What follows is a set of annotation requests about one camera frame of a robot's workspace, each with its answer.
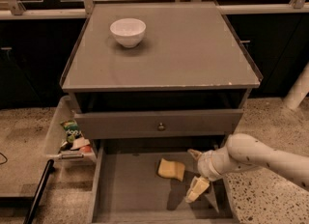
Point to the black pole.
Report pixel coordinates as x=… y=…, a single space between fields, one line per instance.
x=48 y=170

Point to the white post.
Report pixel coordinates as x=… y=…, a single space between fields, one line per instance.
x=299 y=90

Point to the open middle grey drawer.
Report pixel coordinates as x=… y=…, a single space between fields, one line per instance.
x=127 y=188

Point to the white ceramic bowl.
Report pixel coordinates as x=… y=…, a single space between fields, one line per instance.
x=128 y=32

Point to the yellow sponge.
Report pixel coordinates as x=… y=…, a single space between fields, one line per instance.
x=171 y=169

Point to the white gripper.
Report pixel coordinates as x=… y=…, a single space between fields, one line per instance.
x=204 y=165

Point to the clear plastic storage bin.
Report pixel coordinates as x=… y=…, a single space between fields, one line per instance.
x=56 y=135

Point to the white and red packet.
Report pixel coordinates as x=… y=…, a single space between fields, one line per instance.
x=80 y=144

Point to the top grey drawer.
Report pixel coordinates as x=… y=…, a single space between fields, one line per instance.
x=142 y=124

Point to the green chip bag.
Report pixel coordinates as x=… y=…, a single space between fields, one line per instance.
x=72 y=130

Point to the grey drawer cabinet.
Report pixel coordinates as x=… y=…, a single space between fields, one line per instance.
x=189 y=59

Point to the round metal drawer knob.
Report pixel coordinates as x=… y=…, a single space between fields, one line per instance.
x=161 y=126

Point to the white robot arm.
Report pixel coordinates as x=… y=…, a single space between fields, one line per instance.
x=243 y=152

